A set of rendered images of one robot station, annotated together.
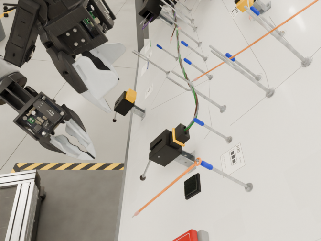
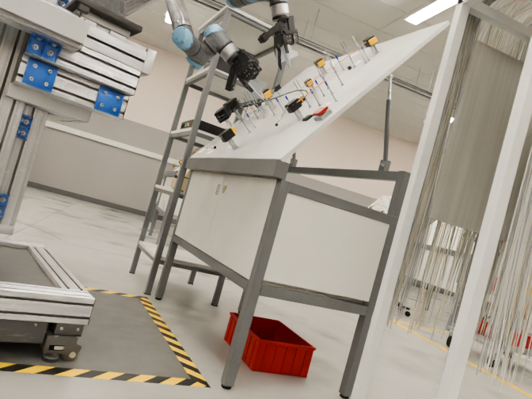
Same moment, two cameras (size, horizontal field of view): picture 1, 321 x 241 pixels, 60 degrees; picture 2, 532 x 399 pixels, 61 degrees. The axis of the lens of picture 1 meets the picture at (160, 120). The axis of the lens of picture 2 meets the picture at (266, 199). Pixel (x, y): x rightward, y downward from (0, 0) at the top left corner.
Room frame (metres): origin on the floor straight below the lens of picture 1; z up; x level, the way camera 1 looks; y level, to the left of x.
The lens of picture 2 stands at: (-1.35, 0.85, 0.65)
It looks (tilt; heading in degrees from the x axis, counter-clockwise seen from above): 2 degrees up; 334
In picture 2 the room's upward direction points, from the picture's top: 16 degrees clockwise
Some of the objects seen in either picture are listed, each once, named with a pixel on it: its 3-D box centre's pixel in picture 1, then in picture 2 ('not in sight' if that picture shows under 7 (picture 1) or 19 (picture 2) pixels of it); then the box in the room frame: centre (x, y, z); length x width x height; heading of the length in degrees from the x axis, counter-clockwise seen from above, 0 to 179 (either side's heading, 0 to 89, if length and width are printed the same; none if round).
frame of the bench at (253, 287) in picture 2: not in sight; (256, 264); (0.72, -0.22, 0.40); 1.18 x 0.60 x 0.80; 0
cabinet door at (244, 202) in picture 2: not in sight; (237, 220); (0.45, 0.07, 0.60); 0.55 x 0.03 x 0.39; 0
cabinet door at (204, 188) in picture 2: not in sight; (199, 207); (1.00, 0.07, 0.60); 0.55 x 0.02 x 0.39; 0
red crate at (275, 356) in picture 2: not in sight; (267, 343); (0.51, -0.28, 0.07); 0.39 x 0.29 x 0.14; 178
